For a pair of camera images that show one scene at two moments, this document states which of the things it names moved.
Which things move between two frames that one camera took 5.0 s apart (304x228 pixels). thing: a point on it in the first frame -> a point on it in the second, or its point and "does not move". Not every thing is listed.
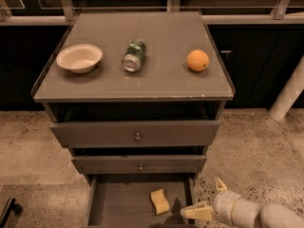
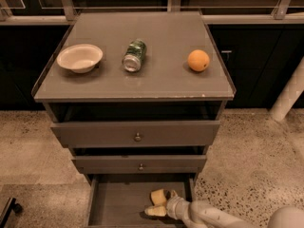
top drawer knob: x=137 y=138 does not move
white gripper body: x=224 y=204 -> x=174 y=205
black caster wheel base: x=11 y=205 does not move
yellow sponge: x=160 y=200 does not move
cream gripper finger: x=220 y=184 -> x=173 y=194
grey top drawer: x=135 y=134 does not move
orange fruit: x=198 y=60 does not move
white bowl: x=80 y=58 does not move
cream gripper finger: x=200 y=211 -> x=159 y=211
